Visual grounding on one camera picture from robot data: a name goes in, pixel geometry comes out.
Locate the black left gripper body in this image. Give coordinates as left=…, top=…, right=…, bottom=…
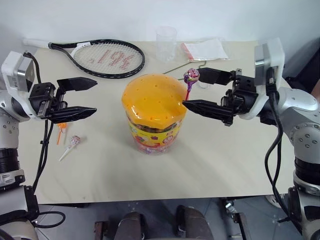
left=28, top=82, right=69, bottom=120

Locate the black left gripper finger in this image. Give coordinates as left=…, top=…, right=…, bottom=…
left=56, top=77, right=99, bottom=92
left=47, top=106, right=98, bottom=125

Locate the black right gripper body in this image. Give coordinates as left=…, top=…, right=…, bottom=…
left=220, top=67, right=260, bottom=127

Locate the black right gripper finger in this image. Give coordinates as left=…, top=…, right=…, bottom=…
left=198, top=67, right=237, bottom=86
left=182, top=99, right=235, bottom=125

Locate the lollipop jar with orange lid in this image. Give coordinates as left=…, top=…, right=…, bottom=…
left=121, top=72, right=188, bottom=157

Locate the orange lollipop with orange stick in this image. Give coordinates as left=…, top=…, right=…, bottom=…
left=55, top=122, right=69, bottom=146

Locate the pink lollipop with red stick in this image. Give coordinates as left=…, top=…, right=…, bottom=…
left=182, top=67, right=201, bottom=102

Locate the clear zip bag with papers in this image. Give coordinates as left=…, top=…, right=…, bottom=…
left=180, top=37, right=230, bottom=62

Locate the white lollipop with white stick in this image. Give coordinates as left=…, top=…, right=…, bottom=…
left=58, top=135, right=81, bottom=162

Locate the black tennis racket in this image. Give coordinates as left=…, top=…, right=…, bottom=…
left=23, top=37, right=147, bottom=80

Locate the clear plastic cup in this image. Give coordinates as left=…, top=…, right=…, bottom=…
left=155, top=25, right=179, bottom=62

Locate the dark rounded shape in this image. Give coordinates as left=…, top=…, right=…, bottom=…
left=116, top=211, right=148, bottom=240
left=175, top=204, right=214, bottom=240

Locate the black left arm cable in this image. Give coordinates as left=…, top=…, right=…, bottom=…
left=23, top=50, right=67, bottom=230

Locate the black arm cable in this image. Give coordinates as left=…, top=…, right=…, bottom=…
left=23, top=50, right=67, bottom=230
left=264, top=66, right=311, bottom=240

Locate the thin wire hanger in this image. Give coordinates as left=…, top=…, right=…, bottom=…
left=161, top=59, right=210, bottom=75

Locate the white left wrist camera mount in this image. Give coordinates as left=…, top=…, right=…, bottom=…
left=0, top=50, right=36, bottom=96

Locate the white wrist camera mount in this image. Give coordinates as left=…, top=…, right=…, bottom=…
left=239, top=37, right=286, bottom=120
left=0, top=50, right=36, bottom=96

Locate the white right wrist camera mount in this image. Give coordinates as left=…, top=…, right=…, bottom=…
left=239, top=37, right=286, bottom=120

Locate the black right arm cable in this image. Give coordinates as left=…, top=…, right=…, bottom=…
left=264, top=66, right=311, bottom=240

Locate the black table frame bracket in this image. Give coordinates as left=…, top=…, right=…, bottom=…
left=223, top=198, right=249, bottom=240
left=93, top=220, right=109, bottom=240

